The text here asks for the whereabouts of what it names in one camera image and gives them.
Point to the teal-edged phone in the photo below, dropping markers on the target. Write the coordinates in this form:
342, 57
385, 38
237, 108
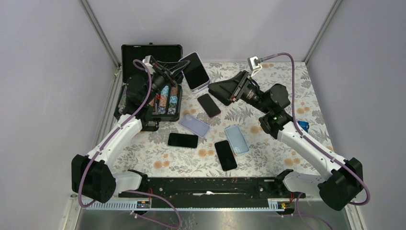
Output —
183, 140

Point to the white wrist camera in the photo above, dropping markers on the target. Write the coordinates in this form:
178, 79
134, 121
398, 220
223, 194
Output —
254, 65
149, 62

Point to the phone with purple edge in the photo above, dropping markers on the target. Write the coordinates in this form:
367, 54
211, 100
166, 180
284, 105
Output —
208, 105

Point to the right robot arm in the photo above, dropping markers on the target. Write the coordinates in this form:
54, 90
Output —
339, 179

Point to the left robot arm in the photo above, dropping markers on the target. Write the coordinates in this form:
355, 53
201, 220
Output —
92, 178

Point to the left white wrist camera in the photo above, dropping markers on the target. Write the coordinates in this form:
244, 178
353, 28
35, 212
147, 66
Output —
149, 62

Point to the floral table mat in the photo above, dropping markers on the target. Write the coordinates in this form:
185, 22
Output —
149, 153

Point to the black poker chip case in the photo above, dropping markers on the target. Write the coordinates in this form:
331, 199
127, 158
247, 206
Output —
136, 96

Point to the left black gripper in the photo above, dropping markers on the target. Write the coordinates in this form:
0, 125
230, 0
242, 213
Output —
175, 75

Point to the blue toy car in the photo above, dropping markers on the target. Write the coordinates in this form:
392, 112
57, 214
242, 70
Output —
304, 125

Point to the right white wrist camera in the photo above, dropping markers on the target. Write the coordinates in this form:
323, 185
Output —
254, 65

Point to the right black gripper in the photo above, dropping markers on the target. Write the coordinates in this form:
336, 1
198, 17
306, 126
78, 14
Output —
233, 89

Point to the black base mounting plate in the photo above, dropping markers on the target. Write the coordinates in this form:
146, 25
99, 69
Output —
218, 192

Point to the black bare phone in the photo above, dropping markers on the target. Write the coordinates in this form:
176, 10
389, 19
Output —
225, 155

